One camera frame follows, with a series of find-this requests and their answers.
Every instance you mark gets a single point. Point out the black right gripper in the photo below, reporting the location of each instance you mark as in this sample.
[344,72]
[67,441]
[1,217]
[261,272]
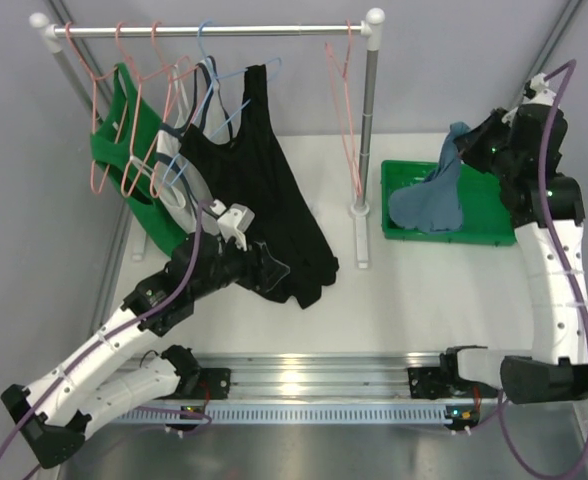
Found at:
[467,144]

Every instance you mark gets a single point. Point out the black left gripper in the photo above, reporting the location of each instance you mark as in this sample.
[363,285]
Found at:
[256,263]

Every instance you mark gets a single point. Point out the blue tank top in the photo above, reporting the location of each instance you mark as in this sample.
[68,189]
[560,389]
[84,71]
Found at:
[432,206]

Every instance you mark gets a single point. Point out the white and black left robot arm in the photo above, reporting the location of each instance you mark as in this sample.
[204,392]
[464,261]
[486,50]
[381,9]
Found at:
[58,413]

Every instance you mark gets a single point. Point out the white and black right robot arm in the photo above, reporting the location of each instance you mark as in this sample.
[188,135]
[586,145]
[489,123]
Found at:
[521,149]

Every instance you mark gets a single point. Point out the black tank top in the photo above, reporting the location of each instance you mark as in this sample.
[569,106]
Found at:
[251,170]

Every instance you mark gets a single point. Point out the white navy-trimmed tank top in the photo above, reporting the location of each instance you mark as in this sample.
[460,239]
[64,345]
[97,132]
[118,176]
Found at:
[181,204]

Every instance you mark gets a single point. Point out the empty pink hanger right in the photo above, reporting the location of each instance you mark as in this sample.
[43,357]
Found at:
[339,85]

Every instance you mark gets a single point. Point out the green tank top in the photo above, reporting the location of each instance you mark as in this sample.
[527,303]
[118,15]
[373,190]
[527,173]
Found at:
[111,146]

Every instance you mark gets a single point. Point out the blue hanger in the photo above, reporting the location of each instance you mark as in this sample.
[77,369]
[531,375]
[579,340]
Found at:
[206,113]

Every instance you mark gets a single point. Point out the pink hanger far left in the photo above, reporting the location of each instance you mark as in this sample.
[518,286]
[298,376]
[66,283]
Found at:
[99,172]

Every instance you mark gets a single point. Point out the green plastic tray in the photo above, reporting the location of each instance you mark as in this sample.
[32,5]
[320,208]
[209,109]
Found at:
[485,220]

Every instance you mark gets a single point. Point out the metal clothes rack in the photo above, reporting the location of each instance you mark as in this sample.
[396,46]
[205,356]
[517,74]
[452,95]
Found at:
[370,28]

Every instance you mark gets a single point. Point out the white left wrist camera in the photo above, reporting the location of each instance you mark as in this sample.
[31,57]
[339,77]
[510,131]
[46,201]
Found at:
[233,222]

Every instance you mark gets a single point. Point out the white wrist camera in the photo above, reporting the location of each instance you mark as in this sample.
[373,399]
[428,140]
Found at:
[537,91]
[233,222]

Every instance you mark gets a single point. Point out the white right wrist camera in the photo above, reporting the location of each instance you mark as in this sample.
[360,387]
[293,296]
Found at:
[537,91]

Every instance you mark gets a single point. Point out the aluminium mounting rail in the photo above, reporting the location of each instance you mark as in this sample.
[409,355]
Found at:
[287,378]

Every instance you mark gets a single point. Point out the grey slotted cable duct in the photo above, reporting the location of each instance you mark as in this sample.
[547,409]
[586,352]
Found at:
[413,413]

